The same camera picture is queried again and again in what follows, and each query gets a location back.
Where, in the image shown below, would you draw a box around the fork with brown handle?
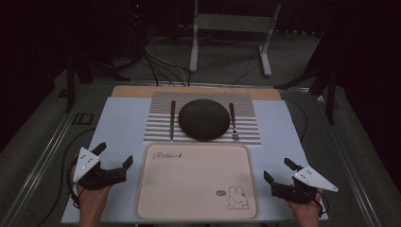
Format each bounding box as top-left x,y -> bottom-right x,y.
228,102 -> 241,142

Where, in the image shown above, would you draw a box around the beige tray with rabbit print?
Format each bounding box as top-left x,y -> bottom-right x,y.
134,142 -> 260,221

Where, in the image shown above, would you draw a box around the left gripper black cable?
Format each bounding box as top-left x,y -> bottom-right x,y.
66,160 -> 81,210

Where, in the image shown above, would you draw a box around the metal floor rail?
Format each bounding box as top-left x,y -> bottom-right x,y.
0,80 -> 96,227
310,91 -> 384,227

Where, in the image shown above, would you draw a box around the grey striped placemat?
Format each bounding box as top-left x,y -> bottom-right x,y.
143,91 -> 262,147

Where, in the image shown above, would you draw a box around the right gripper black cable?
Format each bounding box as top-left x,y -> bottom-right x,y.
301,185 -> 331,218

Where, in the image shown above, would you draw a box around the person's left hand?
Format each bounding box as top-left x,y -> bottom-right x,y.
70,165 -> 113,216

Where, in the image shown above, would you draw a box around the dark round plate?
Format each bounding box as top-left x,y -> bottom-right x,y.
177,98 -> 231,142

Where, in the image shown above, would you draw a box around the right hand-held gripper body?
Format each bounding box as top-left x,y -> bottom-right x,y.
270,165 -> 340,205

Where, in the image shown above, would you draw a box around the white metal stand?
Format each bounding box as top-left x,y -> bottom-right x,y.
188,0 -> 283,78

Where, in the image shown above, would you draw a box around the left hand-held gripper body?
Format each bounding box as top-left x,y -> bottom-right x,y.
72,147 -> 128,191

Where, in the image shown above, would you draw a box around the dark stand legs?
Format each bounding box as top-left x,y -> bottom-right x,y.
273,29 -> 338,126
63,55 -> 131,114

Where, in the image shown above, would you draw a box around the knife with brown handle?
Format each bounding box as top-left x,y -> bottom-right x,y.
168,99 -> 177,143

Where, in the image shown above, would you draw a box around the bundle of floor cables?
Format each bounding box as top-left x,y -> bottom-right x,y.
143,35 -> 193,88

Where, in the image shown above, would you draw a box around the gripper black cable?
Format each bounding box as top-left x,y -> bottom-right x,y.
66,160 -> 81,210
301,185 -> 331,218

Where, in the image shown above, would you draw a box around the person's right hand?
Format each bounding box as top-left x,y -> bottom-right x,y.
288,189 -> 324,219

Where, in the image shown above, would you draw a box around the pale blue table sheet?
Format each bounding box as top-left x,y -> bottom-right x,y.
61,96 -> 329,225

